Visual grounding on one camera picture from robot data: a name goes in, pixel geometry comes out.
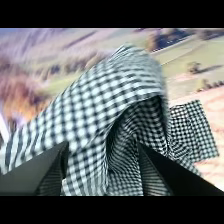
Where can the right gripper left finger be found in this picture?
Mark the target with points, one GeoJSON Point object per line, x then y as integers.
{"type": "Point", "coordinates": [30, 176]}

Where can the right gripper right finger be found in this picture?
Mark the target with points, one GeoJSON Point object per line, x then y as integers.
{"type": "Point", "coordinates": [180, 180]}

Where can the checked shirt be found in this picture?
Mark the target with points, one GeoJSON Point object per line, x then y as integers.
{"type": "Point", "coordinates": [100, 110]}

